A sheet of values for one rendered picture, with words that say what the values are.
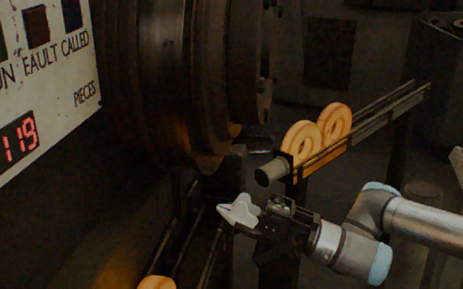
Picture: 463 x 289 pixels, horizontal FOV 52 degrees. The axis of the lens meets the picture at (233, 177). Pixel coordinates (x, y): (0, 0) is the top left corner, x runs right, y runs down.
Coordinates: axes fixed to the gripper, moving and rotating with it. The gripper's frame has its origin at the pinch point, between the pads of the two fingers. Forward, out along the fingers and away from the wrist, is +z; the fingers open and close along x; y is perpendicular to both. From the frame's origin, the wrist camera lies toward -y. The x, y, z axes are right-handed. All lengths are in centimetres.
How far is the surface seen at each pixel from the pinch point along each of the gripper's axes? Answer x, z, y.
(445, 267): -61, -81, -30
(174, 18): 23.1, 14.5, 41.6
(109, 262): 33.9, 12.2, 8.0
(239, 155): -18.3, 1.1, 4.6
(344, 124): -61, -26, 6
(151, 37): 23.8, 16.7, 38.5
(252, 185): -143, -9, -76
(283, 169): -35.4, -11.7, -3.7
